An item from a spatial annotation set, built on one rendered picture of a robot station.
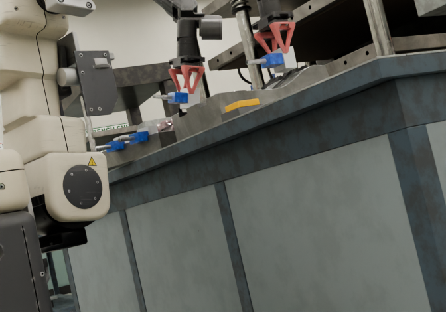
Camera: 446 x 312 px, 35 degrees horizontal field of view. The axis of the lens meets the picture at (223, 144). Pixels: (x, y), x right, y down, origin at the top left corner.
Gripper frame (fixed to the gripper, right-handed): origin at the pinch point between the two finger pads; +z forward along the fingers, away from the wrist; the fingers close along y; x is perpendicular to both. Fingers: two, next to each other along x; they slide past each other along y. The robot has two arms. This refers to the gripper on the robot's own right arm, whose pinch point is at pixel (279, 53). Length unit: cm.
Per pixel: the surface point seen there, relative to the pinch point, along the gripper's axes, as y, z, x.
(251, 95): 10.3, 8.2, 3.8
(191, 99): 26.4, 4.6, 12.2
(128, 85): 444, -97, -168
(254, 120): -12.7, 18.2, 20.4
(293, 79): 10.3, 4.9, -11.1
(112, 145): 54, 10, 25
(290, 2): 119, -57, -106
